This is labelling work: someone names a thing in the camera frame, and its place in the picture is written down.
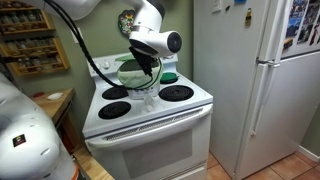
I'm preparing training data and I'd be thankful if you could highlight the white electric stove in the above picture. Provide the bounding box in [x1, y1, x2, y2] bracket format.
[82, 54, 213, 180]

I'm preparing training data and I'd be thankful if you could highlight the wooden side table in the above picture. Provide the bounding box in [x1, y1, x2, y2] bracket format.
[31, 88, 75, 125]

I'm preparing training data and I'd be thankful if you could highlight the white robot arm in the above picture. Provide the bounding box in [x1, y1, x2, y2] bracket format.
[0, 0, 182, 180]

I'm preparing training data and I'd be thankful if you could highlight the crumpled white plastic bag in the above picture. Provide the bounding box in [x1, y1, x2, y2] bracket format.
[143, 94, 154, 112]

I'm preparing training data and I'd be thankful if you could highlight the wooden spice rack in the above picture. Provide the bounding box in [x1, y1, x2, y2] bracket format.
[0, 0, 70, 76]

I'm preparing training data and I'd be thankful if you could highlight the small white dish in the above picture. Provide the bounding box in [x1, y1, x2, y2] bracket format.
[47, 92, 63, 100]

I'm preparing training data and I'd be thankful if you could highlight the colourful decorative wall plate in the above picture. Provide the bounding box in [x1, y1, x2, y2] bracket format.
[118, 10, 135, 37]

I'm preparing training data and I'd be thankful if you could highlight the white bin with green lid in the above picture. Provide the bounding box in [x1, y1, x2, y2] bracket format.
[115, 54, 163, 100]

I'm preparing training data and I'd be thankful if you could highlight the yellow fridge magnet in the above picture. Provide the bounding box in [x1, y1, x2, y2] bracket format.
[245, 8, 252, 28]

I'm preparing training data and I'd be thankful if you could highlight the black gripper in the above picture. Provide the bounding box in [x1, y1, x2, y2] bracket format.
[129, 47, 153, 76]

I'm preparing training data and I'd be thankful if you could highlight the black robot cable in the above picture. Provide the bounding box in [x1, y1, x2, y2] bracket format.
[43, 0, 164, 91]

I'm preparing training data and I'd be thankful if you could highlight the white refrigerator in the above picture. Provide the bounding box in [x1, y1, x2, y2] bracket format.
[193, 0, 320, 180]

